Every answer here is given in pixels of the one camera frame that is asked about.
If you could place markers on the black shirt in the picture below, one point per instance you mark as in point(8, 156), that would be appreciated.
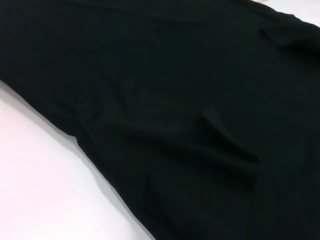
point(175, 100)

